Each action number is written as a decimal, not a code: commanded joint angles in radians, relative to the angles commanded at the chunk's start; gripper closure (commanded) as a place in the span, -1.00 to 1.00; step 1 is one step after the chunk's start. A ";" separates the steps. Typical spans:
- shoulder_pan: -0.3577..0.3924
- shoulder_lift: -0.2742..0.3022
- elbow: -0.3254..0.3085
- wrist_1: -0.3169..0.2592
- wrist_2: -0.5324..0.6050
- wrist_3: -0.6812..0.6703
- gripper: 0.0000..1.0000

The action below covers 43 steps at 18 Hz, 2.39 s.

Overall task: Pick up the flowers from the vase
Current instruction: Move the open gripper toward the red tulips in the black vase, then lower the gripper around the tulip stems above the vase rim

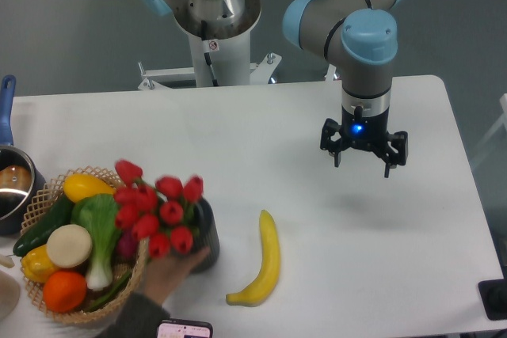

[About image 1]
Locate yellow squash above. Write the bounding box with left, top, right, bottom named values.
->
left=63, top=173, right=116, bottom=203

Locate purple red onion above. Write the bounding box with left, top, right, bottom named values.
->
left=116, top=230, right=138, bottom=260

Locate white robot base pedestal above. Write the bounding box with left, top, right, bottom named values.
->
left=138, top=0, right=282, bottom=90

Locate grey sleeved forearm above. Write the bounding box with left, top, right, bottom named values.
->
left=96, top=293, right=170, bottom=338

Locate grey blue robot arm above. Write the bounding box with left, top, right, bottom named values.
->
left=142, top=0, right=408, bottom=169

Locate dark grey ribbed vase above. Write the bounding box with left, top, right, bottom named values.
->
left=191, top=199, right=220, bottom=274

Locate yellow bell pepper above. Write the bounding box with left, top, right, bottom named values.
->
left=21, top=245, right=60, bottom=283

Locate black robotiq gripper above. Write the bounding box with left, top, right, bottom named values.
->
left=320, top=108, right=408, bottom=178

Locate yellow banana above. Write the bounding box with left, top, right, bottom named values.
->
left=226, top=210, right=281, bottom=307

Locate person's hand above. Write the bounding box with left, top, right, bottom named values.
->
left=143, top=247, right=210, bottom=306

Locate beige object at left edge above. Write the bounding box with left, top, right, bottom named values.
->
left=0, top=255, right=21, bottom=321

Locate woven bamboo basket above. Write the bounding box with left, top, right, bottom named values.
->
left=21, top=166, right=148, bottom=325

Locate white frame at right edge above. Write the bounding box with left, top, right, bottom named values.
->
left=469, top=93, right=506, bottom=171

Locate smartphone with pink screen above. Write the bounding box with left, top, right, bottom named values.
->
left=156, top=319, right=213, bottom=338

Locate green bok choy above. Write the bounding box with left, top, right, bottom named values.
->
left=71, top=194, right=121, bottom=291

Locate red tulip bouquet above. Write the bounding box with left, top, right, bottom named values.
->
left=113, top=159, right=204, bottom=258

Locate orange fruit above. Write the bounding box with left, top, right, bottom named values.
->
left=43, top=270, right=87, bottom=313

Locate green bean pod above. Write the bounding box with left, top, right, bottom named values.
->
left=85, top=271, right=132, bottom=313

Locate dark green cucumber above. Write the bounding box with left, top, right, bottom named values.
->
left=13, top=195, right=74, bottom=257

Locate beige round bun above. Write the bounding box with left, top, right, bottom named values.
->
left=46, top=224, right=92, bottom=268

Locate black device at table edge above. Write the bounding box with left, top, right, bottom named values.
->
left=478, top=279, right=506, bottom=321

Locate blue handled saucepan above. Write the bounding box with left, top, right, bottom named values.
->
left=1, top=74, right=45, bottom=236

